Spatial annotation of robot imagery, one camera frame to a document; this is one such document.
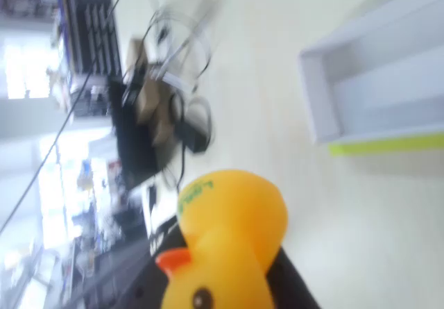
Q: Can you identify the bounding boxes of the dark shelf unit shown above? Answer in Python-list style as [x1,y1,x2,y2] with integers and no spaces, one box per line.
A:
[61,0,123,78]

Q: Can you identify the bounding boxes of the long yellow tape strip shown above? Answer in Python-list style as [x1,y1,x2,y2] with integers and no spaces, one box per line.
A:
[328,133,444,158]

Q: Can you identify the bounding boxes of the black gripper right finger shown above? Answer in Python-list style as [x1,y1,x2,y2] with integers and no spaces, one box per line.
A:
[266,247,322,309]

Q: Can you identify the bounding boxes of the long thin black cable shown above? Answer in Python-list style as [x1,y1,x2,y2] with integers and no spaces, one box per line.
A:
[0,0,128,235]

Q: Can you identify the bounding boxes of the white open cardboard box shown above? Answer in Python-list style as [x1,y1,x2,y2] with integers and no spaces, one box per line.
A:
[297,0,444,147]

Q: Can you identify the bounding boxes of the yellow rubber duck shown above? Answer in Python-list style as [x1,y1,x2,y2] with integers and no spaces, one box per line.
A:
[155,169,289,309]

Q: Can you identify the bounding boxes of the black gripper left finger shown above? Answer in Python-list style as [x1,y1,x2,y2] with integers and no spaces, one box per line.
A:
[62,214,189,309]

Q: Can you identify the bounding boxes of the brown cardboard pieces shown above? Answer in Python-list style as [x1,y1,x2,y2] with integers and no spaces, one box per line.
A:
[124,37,176,145]

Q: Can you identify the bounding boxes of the black flat monitor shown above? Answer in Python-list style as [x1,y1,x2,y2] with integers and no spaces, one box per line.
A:
[108,78,174,190]

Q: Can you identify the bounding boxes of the black power adapter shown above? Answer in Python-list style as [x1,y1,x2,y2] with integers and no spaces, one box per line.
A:
[178,96,213,154]

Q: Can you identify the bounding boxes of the coiled grey cable bundle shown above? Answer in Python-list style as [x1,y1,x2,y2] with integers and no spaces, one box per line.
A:
[147,5,213,93]

